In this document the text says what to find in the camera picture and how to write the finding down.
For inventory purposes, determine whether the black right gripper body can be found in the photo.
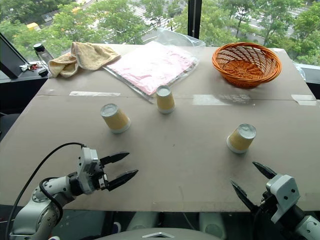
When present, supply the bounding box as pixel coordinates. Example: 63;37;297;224
254;188;277;219

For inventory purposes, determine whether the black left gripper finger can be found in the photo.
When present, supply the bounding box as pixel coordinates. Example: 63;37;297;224
99;151;131;168
107;169;139;193

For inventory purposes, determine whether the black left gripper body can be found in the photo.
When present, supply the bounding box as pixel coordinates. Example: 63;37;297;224
96;161;111;192

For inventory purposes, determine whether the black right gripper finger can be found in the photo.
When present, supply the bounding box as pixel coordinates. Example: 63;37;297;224
252;161;278;180
230;180;261;213

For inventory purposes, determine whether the yellow paper cup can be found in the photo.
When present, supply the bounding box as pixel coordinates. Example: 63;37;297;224
155;85;176;115
226;123;257;154
99;103;132;134

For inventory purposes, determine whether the white rounded shape under table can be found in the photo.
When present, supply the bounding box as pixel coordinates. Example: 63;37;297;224
199;212;226;239
126;211;161;234

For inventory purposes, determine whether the clear tape strip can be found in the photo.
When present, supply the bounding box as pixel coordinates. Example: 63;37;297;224
69;90;122;98

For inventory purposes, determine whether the silver robot torso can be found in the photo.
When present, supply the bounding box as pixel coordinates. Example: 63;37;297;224
94;226;227;240

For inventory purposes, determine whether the white tape strip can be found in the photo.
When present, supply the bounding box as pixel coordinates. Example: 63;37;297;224
290;94;318;107

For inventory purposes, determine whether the pink cloth in plastic bag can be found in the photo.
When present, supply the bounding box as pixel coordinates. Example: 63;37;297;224
101;40;201;104

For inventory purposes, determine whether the beige towel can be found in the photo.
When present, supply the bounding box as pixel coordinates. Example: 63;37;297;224
47;41;122;79

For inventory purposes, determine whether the orange woven basket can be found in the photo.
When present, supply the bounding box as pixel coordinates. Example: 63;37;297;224
211;41;284;90

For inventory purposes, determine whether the dark side ledge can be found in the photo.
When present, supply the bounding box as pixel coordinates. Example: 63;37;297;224
0;32;50;118

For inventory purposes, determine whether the small bunch of keys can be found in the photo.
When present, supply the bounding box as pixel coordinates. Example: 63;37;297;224
19;62;42;73

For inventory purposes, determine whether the clear water bottle black lid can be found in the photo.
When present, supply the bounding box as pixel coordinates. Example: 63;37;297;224
32;42;55;64

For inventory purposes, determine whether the clear crumpled plastic bag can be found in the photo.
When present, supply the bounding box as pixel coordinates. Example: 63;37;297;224
154;26;209;49

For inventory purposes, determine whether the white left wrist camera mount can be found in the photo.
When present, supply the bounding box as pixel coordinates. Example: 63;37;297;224
75;147;101;196

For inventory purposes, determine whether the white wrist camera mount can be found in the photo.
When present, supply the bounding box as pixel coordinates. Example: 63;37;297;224
75;147;101;196
265;174;301;224

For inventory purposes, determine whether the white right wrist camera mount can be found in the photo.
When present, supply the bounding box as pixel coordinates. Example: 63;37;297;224
265;174;301;224

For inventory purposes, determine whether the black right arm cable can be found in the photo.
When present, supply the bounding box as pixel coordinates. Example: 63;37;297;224
250;204;266;240

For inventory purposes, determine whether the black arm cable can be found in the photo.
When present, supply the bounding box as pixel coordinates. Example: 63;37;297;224
6;142;87;233
250;204;266;240

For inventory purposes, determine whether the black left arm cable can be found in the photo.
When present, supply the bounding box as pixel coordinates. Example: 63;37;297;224
6;142;87;233

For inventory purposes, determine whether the black window frame post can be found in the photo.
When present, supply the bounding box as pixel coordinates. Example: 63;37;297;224
187;0;203;40

